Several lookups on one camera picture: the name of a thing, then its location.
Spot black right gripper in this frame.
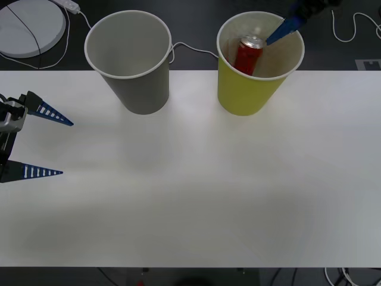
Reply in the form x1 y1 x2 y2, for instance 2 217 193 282
266 0 342 46

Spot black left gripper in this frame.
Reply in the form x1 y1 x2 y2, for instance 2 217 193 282
0 91 74 184

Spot red drink can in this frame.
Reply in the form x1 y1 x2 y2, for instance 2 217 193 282
233 35 267 75

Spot yellow-green plastic bin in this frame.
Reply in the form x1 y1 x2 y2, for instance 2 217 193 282
216 11 305 117

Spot round white disc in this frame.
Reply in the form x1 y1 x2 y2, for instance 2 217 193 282
0 0 67 59

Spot grey plastic bin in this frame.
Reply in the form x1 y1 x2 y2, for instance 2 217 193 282
84 10 173 115

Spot white power strip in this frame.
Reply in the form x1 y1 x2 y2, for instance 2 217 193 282
50 0 82 14

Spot white looped cable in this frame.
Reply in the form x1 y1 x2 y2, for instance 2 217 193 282
331 8 381 42

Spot white power cable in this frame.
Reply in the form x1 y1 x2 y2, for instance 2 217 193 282
76 10 220 65

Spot thin black cable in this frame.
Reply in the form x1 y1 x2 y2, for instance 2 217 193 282
5 4 42 69

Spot white cable bundle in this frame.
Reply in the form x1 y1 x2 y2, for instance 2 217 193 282
323 267 363 286

